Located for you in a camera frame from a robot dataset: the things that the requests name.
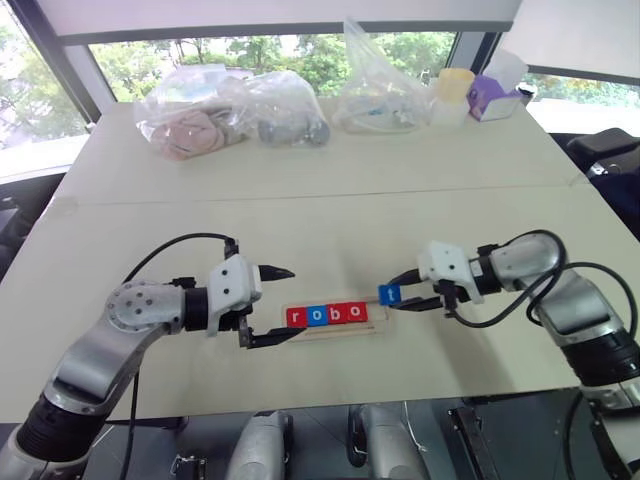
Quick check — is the tall clear plastic bag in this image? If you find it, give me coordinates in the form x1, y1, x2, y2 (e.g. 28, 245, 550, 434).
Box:
332, 16, 434, 135

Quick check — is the black metal bracket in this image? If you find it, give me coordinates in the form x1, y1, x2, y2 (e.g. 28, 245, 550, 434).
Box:
169, 453, 209, 477

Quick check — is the black table leg bar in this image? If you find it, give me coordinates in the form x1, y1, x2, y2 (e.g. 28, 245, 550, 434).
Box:
446, 404, 502, 480

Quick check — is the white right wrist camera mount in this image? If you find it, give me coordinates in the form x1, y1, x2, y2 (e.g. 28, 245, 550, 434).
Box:
416, 240, 485, 305

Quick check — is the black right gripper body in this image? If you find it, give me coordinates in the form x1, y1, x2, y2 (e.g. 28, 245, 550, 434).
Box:
431, 278, 472, 319

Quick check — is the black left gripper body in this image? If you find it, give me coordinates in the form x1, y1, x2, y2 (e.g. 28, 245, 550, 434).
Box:
218, 304, 255, 350

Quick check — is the plastic bag with grey items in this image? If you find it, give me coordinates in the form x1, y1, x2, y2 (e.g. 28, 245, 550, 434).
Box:
219, 69, 332, 149

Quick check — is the thin white cable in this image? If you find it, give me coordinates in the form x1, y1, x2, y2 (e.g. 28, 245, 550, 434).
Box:
401, 399, 432, 455

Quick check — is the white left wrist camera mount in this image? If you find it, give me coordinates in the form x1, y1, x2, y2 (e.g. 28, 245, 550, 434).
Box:
205, 254, 264, 337

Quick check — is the pale yellow cup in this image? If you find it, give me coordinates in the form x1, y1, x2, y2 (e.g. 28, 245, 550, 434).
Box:
437, 67, 475, 104

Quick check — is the white mug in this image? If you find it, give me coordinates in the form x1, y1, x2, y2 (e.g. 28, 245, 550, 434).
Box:
429, 97, 469, 128

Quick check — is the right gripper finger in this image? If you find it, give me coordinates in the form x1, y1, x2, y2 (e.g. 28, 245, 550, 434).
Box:
391, 294, 445, 315
387, 268, 422, 290

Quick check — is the dark grey window pillar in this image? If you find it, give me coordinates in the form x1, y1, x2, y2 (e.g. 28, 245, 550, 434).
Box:
9, 0, 119, 134

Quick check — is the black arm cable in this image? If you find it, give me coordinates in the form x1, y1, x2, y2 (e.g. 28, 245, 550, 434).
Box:
443, 229, 639, 332
119, 231, 242, 480

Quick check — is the purple tissue box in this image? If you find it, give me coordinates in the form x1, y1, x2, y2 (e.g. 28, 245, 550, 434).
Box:
466, 48, 529, 122

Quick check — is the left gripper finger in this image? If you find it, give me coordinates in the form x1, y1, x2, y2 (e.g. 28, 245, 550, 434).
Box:
258, 262, 296, 284
247, 325, 304, 350

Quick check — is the black office chair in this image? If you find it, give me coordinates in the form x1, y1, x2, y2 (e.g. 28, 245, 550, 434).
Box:
0, 172, 67, 281
566, 127, 640, 236

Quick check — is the silver rounded robot leg shell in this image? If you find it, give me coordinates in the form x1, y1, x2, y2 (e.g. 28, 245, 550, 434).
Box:
227, 409, 295, 480
348, 402, 427, 480

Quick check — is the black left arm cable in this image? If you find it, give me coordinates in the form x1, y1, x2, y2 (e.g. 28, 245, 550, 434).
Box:
119, 231, 242, 480

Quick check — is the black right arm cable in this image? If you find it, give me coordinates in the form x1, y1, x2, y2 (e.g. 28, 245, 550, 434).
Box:
443, 229, 639, 332

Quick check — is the plastic bag with pink items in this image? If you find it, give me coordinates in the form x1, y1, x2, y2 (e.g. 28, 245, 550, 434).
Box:
133, 67, 259, 162

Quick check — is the white roller blind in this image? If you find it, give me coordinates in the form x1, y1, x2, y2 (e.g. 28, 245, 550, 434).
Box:
37, 0, 522, 37

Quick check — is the wooden letter tray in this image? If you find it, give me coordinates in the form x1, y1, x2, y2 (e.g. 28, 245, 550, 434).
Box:
282, 299, 396, 345

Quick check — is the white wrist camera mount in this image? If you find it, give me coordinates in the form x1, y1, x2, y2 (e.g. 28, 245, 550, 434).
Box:
416, 240, 485, 305
205, 254, 264, 337

